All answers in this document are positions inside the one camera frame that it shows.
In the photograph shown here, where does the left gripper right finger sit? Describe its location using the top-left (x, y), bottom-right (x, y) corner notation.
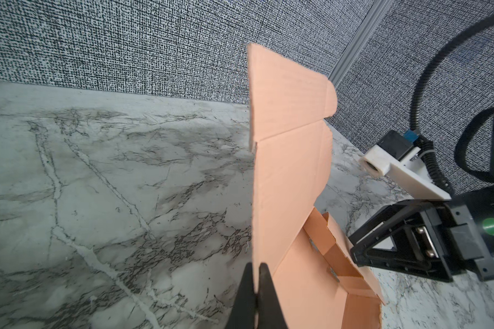
top-left (257, 263), bottom-right (285, 329)

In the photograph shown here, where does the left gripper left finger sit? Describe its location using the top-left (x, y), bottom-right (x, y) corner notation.
top-left (225, 263), bottom-right (257, 329)

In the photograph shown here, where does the pink paper box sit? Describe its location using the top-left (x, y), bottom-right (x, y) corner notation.
top-left (247, 43), bottom-right (384, 328)

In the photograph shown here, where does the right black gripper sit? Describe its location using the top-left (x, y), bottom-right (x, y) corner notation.
top-left (349, 187), bottom-right (494, 282)

